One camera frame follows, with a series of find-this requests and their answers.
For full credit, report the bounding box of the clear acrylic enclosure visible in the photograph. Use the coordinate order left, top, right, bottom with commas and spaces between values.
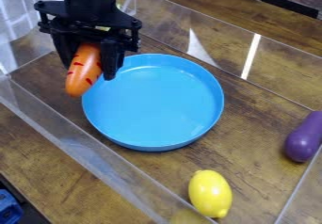
0, 0, 322, 224

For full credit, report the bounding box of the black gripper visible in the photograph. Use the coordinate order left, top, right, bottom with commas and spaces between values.
33, 0, 141, 81

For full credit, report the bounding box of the yellow toy lemon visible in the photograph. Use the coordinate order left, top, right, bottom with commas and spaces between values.
188, 169, 232, 218

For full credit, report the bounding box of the blue round plate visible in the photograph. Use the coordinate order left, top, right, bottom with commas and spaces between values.
81, 54, 225, 152

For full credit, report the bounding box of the purple toy eggplant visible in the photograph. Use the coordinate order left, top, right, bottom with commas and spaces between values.
284, 111, 322, 162

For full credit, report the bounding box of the blue object at corner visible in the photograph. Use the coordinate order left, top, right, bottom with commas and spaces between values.
0, 189, 22, 224

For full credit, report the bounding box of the orange toy carrot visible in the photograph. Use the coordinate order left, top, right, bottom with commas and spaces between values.
65, 40, 102, 97

